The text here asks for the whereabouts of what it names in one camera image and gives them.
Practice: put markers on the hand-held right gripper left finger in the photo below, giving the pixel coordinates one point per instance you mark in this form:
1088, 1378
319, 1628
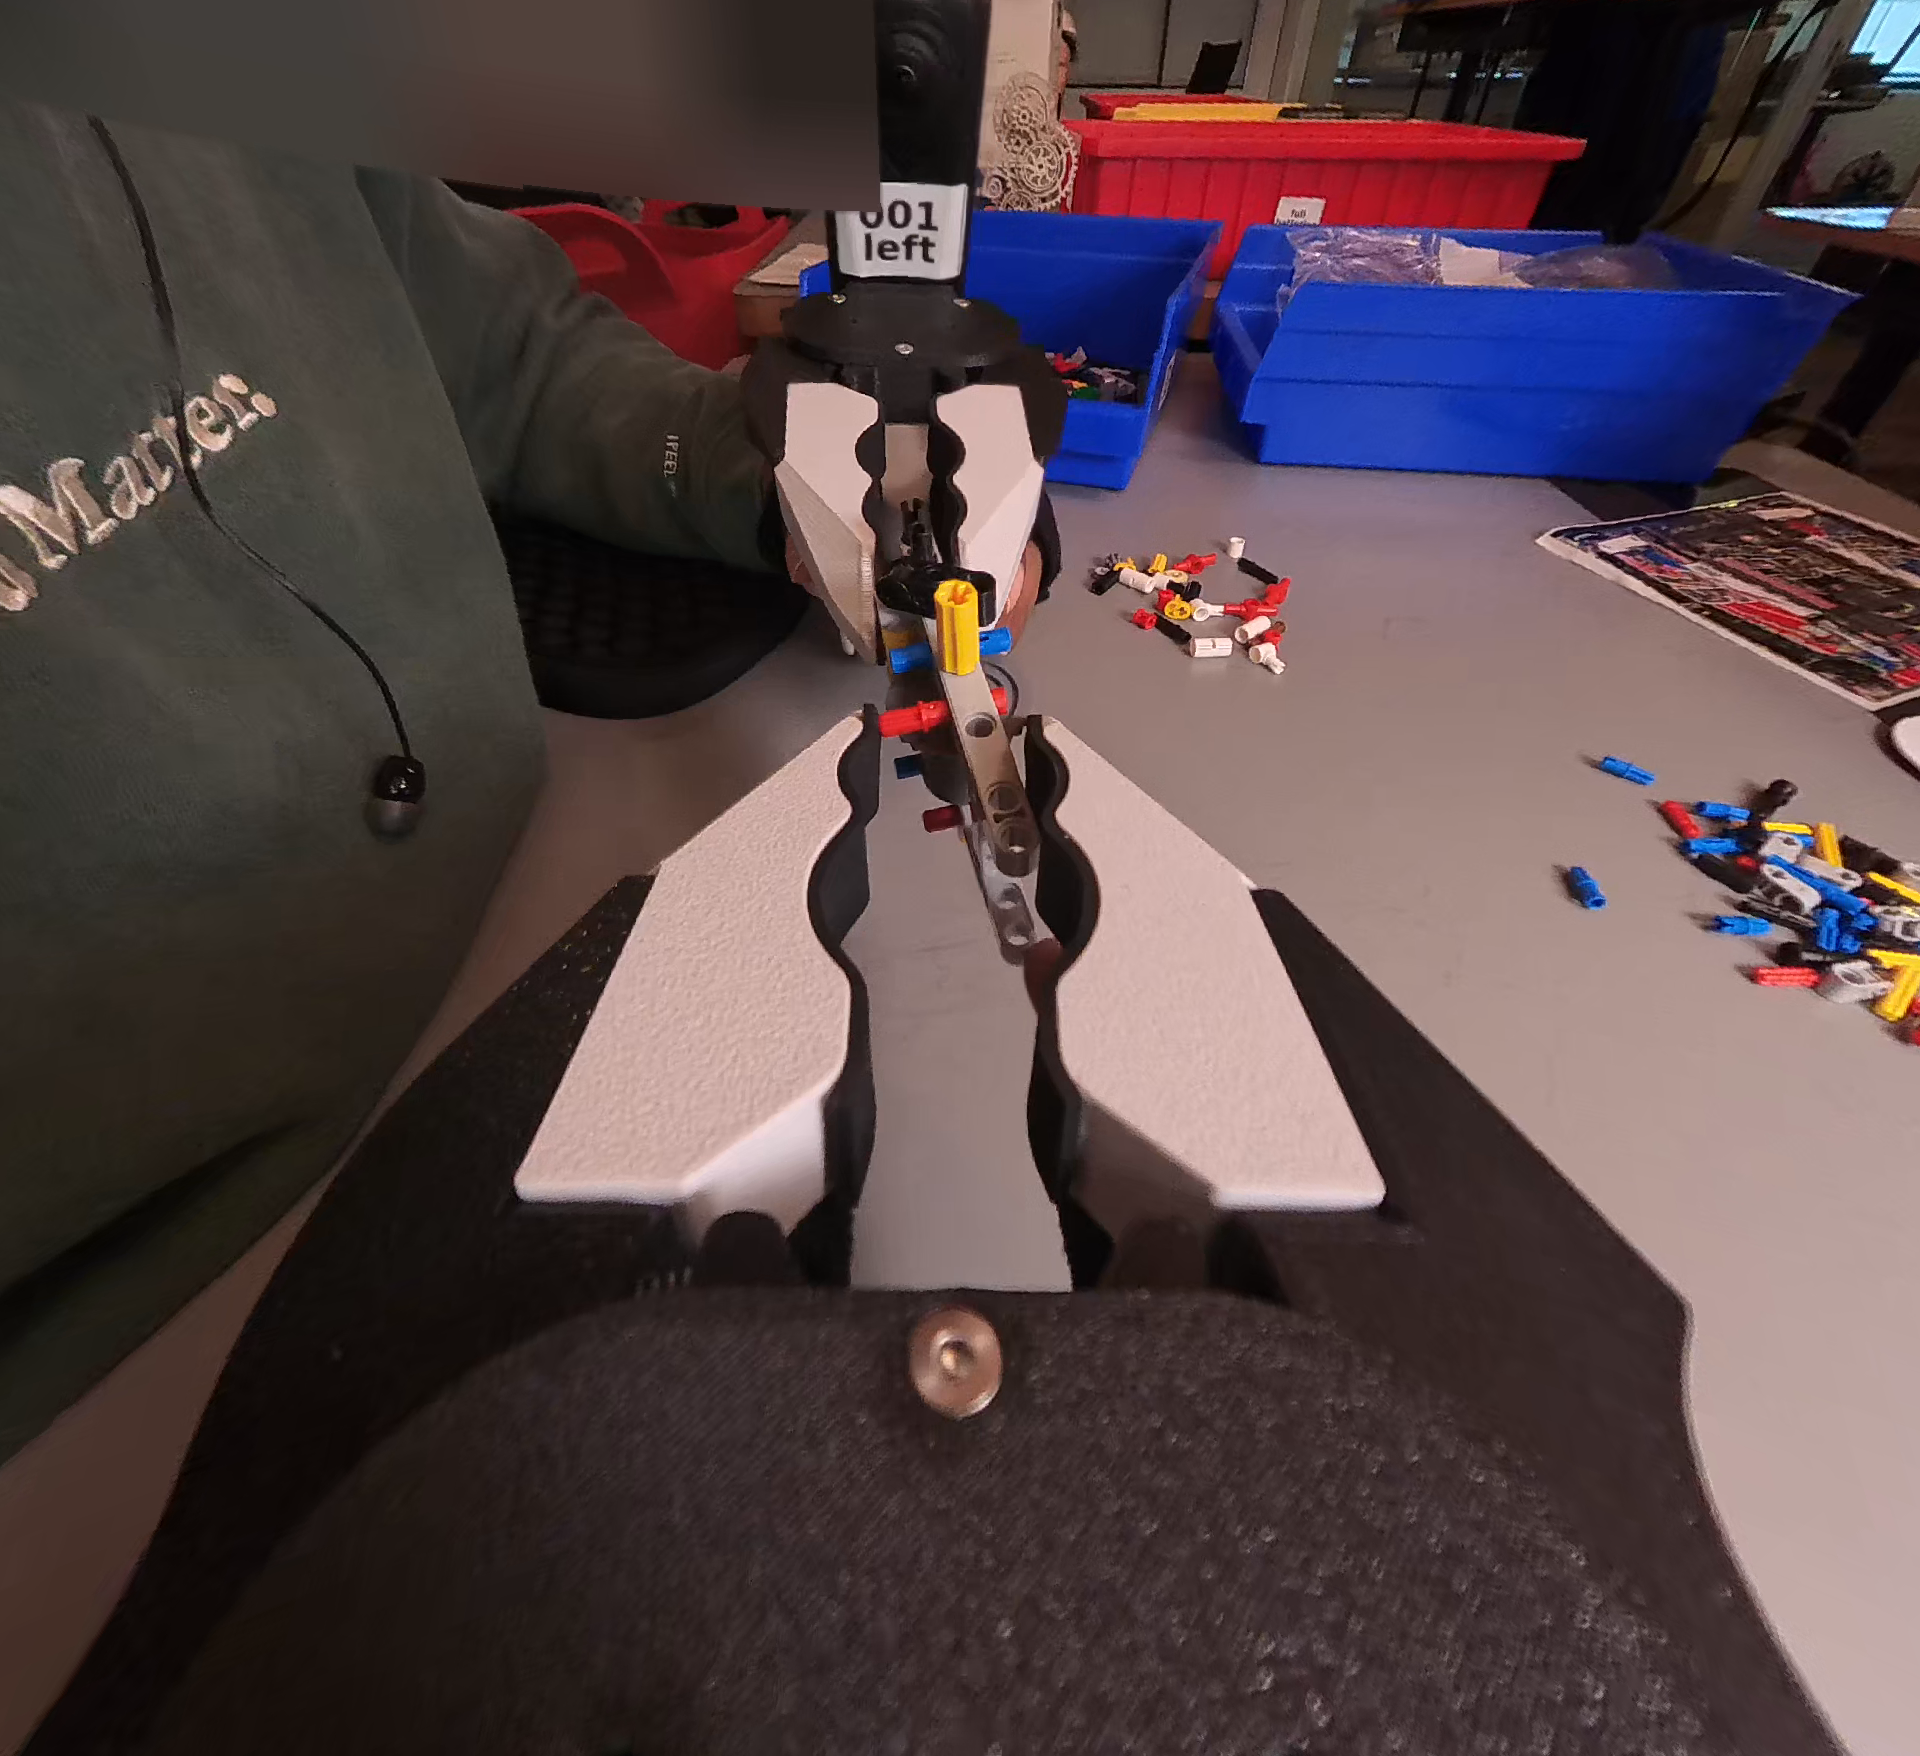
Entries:
690, 1037

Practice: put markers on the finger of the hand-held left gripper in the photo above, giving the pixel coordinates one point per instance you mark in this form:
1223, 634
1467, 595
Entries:
997, 466
818, 480

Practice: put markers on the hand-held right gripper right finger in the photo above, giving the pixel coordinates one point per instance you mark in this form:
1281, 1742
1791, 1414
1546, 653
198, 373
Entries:
1214, 1037

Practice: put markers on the yellow lego connector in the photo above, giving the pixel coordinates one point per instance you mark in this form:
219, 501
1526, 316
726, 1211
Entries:
957, 624

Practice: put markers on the pile of red white pieces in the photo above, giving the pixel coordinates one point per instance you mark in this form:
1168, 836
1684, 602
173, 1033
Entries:
1200, 610

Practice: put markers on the grey lego frame assembly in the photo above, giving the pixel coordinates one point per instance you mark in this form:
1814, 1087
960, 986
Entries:
1009, 827

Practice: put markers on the pile of mixed lego pieces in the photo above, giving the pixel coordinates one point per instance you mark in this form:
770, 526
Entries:
1815, 885

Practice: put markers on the person's left forearm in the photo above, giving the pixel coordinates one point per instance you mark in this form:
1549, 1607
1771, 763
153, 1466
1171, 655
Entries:
569, 406

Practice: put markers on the heap of assorted lego parts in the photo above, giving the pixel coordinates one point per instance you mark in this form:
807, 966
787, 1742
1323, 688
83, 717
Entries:
1095, 380

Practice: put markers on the lego instruction booklet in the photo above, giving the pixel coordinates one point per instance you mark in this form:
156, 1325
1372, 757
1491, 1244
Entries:
1755, 587

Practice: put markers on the person's left hand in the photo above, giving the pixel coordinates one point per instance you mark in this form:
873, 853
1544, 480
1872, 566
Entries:
1029, 581

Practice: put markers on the person's right hand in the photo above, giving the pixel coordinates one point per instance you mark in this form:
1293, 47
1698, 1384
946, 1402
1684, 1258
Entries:
1040, 984

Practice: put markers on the red black chair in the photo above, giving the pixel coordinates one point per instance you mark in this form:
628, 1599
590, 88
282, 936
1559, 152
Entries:
677, 271

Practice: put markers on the white gear-print box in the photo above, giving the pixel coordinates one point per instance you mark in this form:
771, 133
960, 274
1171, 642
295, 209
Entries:
1027, 91

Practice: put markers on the red plastic bin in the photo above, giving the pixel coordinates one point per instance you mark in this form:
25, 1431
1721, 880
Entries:
1320, 188

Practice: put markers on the crumpled clear plastic bag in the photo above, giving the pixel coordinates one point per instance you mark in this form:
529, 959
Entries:
1381, 256

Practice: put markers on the person's green sweatshirt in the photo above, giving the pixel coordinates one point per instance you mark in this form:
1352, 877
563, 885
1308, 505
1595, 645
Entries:
224, 885

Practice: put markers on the dark background standing desk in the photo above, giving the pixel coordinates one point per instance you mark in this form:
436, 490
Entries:
1620, 47

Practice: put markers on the brown background desk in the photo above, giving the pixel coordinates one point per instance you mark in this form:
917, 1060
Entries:
1847, 228

